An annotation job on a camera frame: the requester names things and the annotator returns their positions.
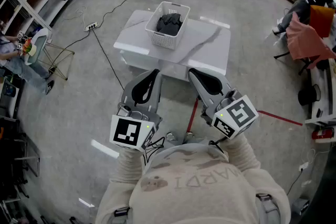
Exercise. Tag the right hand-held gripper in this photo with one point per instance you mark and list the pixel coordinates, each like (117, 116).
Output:
(236, 115)

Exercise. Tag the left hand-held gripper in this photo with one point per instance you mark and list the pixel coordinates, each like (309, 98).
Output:
(126, 132)

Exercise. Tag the white plastic laundry basket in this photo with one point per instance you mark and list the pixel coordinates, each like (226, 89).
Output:
(160, 38)

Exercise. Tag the black clothes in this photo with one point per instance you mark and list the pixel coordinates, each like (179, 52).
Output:
(169, 24)

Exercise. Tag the person's left forearm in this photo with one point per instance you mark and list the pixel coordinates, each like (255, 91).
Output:
(130, 165)

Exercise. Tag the person's right forearm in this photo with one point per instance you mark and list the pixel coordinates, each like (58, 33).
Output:
(241, 152)

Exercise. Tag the white low table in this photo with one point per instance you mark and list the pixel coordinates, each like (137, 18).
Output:
(199, 44)

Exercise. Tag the person's shoe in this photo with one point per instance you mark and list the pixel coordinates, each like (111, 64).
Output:
(171, 137)
(189, 135)

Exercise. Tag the white power strip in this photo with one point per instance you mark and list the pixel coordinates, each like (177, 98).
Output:
(90, 26)

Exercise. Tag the pink cloth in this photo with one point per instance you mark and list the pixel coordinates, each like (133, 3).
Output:
(307, 44)

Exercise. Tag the person's cream sweatshirt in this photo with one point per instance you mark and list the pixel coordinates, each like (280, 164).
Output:
(194, 191)

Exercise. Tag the red fire extinguisher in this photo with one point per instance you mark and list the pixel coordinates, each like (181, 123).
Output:
(323, 133)

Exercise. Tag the orange cushion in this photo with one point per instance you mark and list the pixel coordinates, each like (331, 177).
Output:
(321, 19)

